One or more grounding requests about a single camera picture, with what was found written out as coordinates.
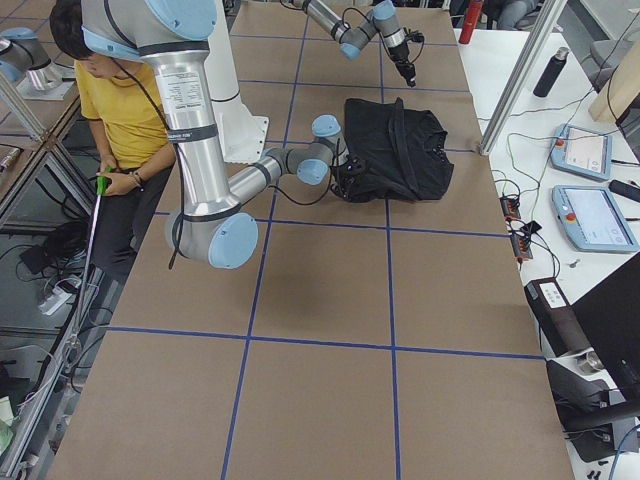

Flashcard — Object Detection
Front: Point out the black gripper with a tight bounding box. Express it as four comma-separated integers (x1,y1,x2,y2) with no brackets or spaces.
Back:
331,155,369,199
387,29,425,88

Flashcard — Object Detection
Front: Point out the black graphic t-shirt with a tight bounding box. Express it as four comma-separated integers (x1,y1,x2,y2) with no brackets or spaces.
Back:
343,97,454,203

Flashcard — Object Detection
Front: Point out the green handled reacher grabber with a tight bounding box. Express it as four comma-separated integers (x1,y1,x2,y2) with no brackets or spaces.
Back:
63,166,113,370

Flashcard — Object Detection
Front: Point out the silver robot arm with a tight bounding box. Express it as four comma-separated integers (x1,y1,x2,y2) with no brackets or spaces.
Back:
81,1,349,269
280,0,425,88

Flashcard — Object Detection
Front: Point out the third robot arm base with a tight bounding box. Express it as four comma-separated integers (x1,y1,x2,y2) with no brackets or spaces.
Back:
1,27,75,101

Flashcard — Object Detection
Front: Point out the red metal bottle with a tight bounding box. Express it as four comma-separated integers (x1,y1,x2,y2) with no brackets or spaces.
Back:
458,0,484,45

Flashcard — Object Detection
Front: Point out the black water bottle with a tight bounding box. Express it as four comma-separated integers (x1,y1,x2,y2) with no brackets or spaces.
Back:
533,47,570,98

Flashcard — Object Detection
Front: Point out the orange connector strip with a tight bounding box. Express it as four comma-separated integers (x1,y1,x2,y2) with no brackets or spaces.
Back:
499,196,533,264

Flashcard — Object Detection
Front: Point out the brown paper table cover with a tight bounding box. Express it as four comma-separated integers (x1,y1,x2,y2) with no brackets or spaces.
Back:
49,3,573,479

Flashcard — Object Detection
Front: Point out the upper teach pendant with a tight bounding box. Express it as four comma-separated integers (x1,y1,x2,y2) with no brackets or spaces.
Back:
550,123,612,182

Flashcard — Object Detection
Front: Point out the teach pendant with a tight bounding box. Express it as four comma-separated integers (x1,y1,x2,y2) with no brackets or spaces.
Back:
550,123,612,182
551,185,639,253

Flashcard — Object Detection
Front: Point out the black remote control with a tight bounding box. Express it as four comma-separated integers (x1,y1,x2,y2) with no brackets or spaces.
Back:
608,180,640,202

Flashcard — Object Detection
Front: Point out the lower teach pendant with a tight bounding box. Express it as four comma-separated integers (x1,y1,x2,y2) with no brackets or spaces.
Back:
551,185,639,253

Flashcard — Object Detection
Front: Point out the person in yellow shirt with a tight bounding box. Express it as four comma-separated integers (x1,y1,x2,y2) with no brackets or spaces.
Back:
49,1,176,284

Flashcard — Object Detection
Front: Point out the black desktop box device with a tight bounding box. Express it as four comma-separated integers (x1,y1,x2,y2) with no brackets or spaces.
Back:
524,277,592,358

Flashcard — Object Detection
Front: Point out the black monitor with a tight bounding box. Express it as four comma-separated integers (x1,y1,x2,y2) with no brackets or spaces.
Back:
573,255,640,399

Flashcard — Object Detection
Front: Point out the white power strip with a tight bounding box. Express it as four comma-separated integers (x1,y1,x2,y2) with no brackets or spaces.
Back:
39,280,79,316

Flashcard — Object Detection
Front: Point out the aluminium frame post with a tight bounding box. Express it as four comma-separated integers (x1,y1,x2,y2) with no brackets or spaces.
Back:
478,0,567,155

